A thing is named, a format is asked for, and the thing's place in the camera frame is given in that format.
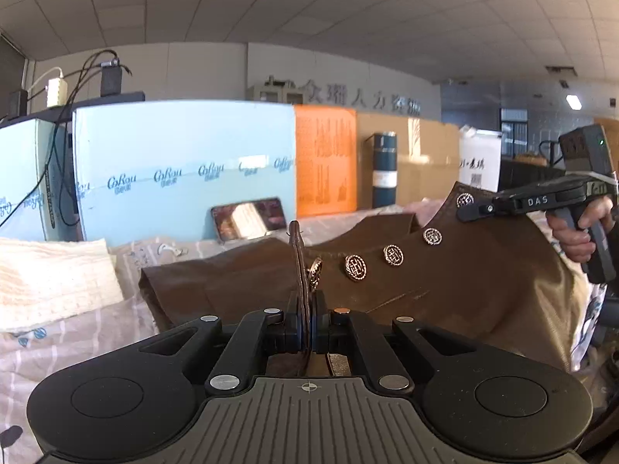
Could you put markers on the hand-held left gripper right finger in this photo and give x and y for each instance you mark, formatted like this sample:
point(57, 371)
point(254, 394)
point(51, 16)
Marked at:
point(321, 333)

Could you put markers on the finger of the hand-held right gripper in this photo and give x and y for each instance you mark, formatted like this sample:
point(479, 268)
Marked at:
point(488, 208)

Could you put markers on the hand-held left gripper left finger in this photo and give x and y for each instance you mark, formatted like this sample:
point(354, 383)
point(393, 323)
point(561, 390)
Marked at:
point(295, 333)

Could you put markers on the brown jacket with metal buttons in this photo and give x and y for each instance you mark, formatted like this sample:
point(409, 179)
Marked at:
point(459, 275)

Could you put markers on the person's right hand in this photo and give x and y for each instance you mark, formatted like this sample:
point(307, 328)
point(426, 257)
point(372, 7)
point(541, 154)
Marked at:
point(570, 237)

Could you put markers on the ceiling light panel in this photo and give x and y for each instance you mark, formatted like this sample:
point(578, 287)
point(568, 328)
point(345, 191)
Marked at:
point(575, 102)

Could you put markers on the white printed box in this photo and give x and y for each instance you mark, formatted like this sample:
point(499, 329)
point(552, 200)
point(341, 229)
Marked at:
point(478, 154)

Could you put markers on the brown cardboard sheet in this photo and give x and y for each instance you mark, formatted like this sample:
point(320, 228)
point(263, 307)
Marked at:
point(425, 154)

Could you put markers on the dark blue cylinder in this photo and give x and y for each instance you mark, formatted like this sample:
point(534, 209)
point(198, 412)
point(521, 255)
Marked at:
point(384, 154)

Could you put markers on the smartphone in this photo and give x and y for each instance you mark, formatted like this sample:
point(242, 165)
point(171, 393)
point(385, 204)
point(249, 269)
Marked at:
point(246, 217)

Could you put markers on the orange cardboard box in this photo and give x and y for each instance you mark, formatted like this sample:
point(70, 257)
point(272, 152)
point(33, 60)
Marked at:
point(326, 159)

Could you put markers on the light blue cardboard box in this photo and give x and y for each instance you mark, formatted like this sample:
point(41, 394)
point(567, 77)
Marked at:
point(183, 140)

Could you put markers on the grey metal cabinet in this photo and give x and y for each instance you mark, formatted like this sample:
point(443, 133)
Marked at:
point(271, 94)

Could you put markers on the white knitted towel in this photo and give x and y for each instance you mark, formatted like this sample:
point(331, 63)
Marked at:
point(48, 275)

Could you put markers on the small black foam object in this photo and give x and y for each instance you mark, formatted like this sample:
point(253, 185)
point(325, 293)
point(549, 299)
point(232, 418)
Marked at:
point(10, 436)

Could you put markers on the dark shelf board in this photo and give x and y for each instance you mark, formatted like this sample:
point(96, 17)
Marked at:
point(96, 100)

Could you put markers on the light blue box with label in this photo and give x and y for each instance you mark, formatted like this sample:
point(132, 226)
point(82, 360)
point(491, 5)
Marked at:
point(24, 169)

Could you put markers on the white power strip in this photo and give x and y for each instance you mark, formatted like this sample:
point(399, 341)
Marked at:
point(56, 92)

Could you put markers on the dark door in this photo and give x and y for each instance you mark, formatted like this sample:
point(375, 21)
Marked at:
point(9, 67)

